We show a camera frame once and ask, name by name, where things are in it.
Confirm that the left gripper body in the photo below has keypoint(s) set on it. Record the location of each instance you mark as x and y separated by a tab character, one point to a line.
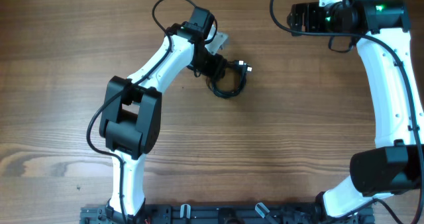
210	65

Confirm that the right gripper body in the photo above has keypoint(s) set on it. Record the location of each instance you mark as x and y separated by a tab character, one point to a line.
295	18

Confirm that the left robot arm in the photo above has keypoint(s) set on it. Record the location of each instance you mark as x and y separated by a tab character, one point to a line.
130	117

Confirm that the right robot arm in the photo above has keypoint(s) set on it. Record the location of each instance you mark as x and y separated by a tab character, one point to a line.
380	31

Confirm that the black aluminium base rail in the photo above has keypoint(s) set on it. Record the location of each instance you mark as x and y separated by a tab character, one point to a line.
295	213

